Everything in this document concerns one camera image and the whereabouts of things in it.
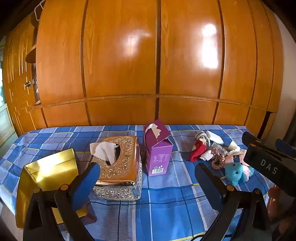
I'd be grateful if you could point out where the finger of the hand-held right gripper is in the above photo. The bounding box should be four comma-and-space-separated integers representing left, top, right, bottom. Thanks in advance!
275, 138, 296, 160
242, 132, 262, 145

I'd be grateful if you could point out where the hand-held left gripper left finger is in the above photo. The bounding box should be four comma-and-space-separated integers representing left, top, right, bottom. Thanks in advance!
23, 162, 101, 241

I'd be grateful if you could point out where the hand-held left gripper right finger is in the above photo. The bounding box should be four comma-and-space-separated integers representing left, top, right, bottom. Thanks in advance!
195, 163, 272, 241

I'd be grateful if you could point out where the pink plush toy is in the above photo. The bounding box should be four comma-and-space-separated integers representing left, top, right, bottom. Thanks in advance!
225, 151, 254, 181

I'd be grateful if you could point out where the gold metal tray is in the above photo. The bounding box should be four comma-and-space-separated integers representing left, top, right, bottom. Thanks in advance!
17, 148, 97, 229

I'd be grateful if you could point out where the white knotted socks bundle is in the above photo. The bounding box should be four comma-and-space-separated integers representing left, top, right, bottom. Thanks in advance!
194, 130, 212, 147

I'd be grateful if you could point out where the person's right hand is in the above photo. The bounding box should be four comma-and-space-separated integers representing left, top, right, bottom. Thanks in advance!
268, 185, 284, 218

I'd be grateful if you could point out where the clear plastic packet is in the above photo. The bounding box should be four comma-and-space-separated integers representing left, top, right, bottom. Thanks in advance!
211, 142, 228, 154

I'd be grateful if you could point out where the white tissue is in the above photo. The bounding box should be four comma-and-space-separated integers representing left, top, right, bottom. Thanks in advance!
90, 141, 118, 166

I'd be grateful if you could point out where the blue plaid bedsheet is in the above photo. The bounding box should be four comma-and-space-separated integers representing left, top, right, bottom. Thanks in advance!
0, 125, 275, 241

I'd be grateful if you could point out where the ornate metal tissue box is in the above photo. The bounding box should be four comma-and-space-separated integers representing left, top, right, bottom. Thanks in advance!
89, 136, 142, 200

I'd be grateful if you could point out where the purple carton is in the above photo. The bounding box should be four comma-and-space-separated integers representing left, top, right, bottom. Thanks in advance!
143, 119, 174, 177

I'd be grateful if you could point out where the frosted glass door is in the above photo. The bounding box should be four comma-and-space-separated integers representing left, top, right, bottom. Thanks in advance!
0, 35, 14, 149

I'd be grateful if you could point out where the wooden wardrobe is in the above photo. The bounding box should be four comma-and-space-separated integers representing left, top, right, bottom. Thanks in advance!
25, 0, 285, 130

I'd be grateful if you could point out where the wooden door with knob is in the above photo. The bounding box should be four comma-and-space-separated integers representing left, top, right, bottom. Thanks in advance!
2, 14, 47, 135

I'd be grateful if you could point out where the wire hanger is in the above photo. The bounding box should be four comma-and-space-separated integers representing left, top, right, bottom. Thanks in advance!
34, 0, 47, 24

